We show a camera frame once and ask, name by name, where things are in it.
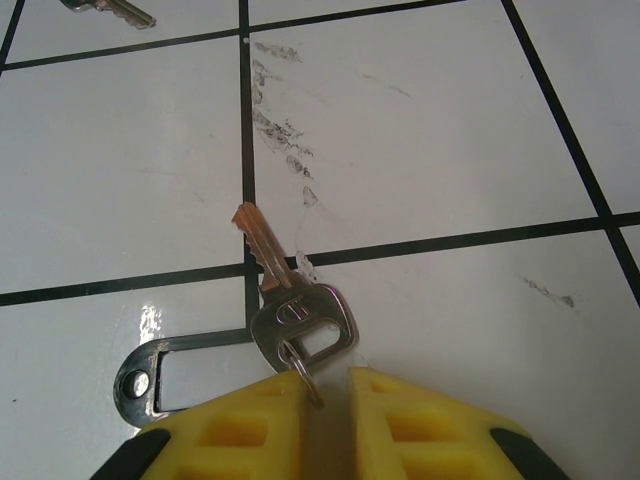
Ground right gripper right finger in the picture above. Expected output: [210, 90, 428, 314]
[349, 367, 554, 480]

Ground keys with red tag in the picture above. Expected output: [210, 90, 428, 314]
[58, 0, 158, 30]

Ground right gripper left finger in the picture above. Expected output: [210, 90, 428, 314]
[89, 372, 321, 480]

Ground key with blue tag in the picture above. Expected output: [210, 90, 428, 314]
[113, 201, 361, 431]

